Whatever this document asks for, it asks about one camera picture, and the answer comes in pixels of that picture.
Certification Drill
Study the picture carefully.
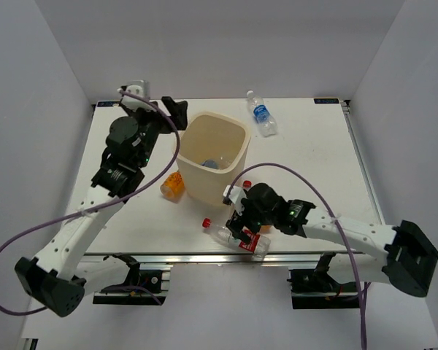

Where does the clear bottle red cap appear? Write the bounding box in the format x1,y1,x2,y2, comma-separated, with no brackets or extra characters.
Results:
242,180,252,189

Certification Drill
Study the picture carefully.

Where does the left blue table label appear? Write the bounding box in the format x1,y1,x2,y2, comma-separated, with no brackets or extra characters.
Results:
96,101,120,108

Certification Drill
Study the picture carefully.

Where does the blue table label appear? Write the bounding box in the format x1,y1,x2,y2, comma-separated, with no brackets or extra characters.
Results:
96,101,120,108
313,98,340,104

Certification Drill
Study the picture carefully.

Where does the large clear bottle red label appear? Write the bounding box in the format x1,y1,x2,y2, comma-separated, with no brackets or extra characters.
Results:
201,218,271,260

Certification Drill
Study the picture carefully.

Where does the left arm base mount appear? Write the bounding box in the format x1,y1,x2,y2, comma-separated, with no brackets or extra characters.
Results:
93,254,169,306

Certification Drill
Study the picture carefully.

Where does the blue label crushed bottle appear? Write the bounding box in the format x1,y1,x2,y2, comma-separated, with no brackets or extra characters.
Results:
201,159,223,170

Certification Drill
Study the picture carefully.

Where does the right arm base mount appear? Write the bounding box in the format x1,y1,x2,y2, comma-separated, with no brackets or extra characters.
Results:
287,252,360,310

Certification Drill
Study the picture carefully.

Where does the right blue table label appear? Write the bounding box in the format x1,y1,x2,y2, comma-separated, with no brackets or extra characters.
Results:
313,98,340,104

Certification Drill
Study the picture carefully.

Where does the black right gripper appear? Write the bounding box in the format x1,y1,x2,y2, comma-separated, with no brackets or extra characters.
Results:
226,197,276,244

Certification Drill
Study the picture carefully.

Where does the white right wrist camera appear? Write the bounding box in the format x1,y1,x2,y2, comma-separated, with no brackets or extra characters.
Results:
223,185,247,212

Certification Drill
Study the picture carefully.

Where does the clear bottle blue label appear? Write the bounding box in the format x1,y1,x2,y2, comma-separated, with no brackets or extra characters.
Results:
246,90,277,137

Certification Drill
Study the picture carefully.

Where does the cream plastic bin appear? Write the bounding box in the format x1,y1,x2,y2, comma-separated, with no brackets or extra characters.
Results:
176,112,251,206

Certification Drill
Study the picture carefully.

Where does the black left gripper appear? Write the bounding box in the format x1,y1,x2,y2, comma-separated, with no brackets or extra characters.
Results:
118,96,186,168

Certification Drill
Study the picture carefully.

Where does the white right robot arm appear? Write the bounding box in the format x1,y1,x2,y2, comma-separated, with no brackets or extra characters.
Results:
223,183,438,298

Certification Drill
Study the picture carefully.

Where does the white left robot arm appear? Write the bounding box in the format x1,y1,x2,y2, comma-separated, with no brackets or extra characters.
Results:
15,93,188,317

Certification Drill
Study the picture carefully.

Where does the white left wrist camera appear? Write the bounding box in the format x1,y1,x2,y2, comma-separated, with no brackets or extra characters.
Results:
118,80,153,112

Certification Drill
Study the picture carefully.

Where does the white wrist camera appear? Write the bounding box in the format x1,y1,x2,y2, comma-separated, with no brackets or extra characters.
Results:
223,185,247,212
118,80,153,112

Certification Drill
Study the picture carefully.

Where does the orange juice bottle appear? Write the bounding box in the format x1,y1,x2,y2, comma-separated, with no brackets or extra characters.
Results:
160,171,185,201
259,225,272,234

